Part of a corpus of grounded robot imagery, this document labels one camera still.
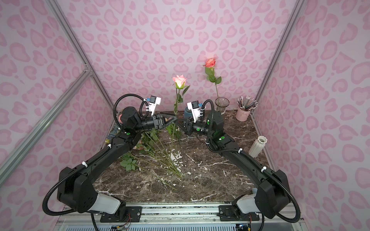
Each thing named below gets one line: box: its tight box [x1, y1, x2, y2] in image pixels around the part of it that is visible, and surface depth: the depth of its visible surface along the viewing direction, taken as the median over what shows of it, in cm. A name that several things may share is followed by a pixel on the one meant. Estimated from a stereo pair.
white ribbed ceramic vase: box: [248, 135, 268, 159], surface depth 84 cm
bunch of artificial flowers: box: [119, 120, 185, 192], surface depth 95 cm
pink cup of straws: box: [235, 95, 259, 122], surface depth 109 cm
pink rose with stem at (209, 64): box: [203, 57, 223, 101], surface depth 94 cm
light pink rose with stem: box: [172, 74, 191, 115], surface depth 62 cm
